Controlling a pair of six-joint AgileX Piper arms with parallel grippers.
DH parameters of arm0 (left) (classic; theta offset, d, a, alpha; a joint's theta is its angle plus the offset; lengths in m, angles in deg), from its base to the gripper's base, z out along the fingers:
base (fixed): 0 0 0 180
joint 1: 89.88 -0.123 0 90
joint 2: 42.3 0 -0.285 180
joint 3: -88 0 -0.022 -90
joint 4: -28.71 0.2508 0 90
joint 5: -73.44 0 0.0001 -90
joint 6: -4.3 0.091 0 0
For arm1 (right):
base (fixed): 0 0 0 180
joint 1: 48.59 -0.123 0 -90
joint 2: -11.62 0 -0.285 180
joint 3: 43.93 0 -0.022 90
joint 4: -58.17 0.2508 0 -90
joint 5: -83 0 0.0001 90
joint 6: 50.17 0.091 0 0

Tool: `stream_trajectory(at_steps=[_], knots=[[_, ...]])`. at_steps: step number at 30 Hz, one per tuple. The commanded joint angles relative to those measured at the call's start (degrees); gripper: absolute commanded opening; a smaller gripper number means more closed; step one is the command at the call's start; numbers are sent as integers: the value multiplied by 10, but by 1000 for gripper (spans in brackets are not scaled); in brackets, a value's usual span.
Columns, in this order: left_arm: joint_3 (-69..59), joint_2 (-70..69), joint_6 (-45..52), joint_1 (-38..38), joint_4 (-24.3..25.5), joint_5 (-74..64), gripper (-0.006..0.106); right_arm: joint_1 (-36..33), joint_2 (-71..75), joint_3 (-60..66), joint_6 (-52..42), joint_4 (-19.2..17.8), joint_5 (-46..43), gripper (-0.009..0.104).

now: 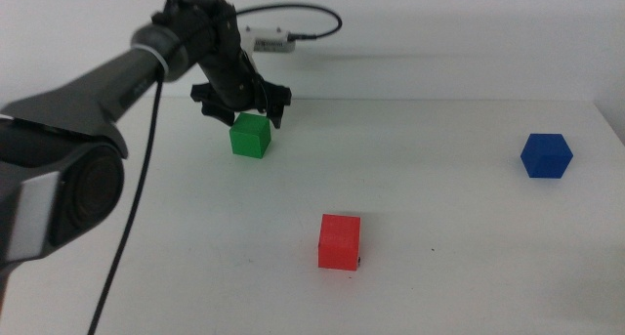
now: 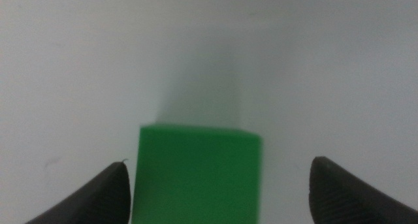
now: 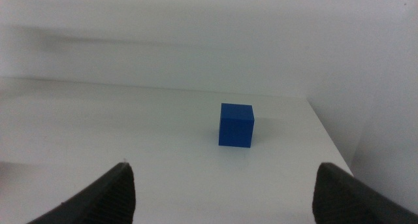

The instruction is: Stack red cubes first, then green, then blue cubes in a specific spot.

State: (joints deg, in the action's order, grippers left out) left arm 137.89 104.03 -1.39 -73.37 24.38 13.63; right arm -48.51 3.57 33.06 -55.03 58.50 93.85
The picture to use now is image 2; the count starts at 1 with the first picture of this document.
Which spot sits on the green cube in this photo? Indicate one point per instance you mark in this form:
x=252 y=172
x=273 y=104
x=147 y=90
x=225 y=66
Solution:
x=196 y=175

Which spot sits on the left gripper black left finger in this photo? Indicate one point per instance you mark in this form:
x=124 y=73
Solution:
x=101 y=198

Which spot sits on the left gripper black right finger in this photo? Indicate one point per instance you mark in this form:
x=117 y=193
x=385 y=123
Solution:
x=339 y=198

